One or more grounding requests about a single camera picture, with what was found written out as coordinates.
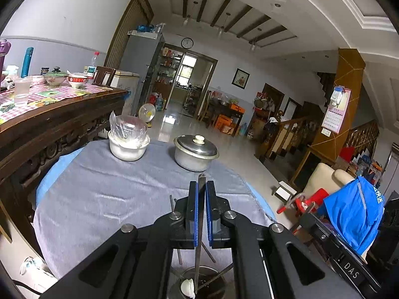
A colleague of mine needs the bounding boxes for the grey table cloth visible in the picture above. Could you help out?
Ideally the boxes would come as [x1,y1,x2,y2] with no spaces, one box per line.
[32,140,278,280]

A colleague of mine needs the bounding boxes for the white chest freezer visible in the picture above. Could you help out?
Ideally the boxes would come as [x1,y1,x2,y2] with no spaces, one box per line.
[111,70,140,115]

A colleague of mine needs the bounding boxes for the red patterned bowl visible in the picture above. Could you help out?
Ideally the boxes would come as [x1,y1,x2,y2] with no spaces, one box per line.
[68,73,87,88]

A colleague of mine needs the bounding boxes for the grey refrigerator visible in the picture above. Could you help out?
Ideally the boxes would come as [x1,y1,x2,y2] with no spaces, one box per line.
[119,30,164,115]

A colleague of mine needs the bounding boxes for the round wall clock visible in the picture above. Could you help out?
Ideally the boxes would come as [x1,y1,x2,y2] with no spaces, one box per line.
[181,37,194,49]

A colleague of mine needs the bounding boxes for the purple water bottle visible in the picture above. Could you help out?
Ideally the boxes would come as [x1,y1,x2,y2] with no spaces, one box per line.
[0,39,11,81]

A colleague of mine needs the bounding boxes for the blue jacket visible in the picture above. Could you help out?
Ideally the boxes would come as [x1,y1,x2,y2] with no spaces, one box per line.
[317,176,385,255]

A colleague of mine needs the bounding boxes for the aluminium pot with lid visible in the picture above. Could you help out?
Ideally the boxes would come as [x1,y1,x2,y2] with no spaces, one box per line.
[174,134,219,172]

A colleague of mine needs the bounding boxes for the clear plastic cup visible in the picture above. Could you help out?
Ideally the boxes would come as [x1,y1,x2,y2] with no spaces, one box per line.
[14,77,32,107]

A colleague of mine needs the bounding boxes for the wall calendar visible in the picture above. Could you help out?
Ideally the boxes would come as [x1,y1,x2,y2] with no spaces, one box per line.
[321,86,351,136]

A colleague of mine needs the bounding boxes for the white plastic spoon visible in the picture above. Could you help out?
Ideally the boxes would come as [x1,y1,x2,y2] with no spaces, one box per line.
[180,279,196,299]

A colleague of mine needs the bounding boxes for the cream armchair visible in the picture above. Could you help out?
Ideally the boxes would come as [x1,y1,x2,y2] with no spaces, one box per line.
[303,163,354,197]

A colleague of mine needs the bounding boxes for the red child chair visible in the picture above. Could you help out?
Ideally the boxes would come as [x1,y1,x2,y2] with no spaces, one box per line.
[277,188,329,218]

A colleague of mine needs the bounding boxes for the glass lidded bowl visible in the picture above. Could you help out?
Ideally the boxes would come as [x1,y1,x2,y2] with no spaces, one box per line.
[43,67,68,86]

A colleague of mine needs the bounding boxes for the small white fan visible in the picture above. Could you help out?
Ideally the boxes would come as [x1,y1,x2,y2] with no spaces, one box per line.
[138,103,156,128]

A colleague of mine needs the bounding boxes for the clear plastic water bottle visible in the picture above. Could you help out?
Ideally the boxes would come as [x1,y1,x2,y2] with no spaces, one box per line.
[86,51,100,80]

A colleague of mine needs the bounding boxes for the blue thermos bottle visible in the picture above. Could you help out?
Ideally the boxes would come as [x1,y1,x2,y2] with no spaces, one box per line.
[20,47,34,78]

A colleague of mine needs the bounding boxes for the small white step stool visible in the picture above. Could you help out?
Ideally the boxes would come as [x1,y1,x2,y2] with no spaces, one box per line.
[273,181,298,202]

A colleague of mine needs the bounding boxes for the dark carved wooden sideboard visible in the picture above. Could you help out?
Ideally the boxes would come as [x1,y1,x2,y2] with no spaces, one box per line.
[1,88,128,252]

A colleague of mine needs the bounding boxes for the dark chopstick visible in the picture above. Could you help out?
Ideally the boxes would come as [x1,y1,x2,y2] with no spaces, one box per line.
[169,194,183,265]
[198,263,234,290]
[194,173,206,294]
[201,242,216,263]

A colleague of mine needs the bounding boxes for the framed wall picture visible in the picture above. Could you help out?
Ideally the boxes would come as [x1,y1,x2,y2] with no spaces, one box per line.
[232,68,250,89]

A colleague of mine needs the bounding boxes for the white bowl with plastic bag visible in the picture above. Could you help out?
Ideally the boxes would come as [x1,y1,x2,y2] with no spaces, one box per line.
[108,112,150,161]

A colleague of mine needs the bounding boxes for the black utensil holder cup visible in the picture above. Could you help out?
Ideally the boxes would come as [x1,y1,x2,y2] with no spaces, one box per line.
[166,266,226,298]

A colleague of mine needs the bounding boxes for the dark wooden side table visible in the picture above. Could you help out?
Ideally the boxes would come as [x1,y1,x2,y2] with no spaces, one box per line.
[198,99,245,136]

